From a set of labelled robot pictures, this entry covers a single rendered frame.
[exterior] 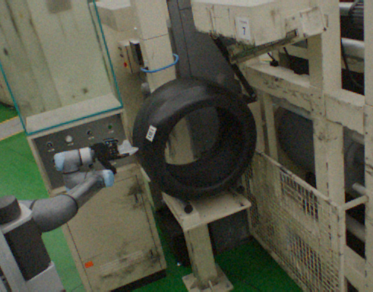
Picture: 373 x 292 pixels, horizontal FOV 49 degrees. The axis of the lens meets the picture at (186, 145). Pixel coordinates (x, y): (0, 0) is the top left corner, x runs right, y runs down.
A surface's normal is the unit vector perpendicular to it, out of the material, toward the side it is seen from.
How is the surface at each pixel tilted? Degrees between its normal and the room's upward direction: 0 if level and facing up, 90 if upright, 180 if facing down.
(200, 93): 43
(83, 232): 90
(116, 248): 89
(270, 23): 90
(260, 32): 90
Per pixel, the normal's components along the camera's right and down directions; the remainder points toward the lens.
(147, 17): 0.35, 0.34
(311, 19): 0.27, 0.05
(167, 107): -0.22, -0.23
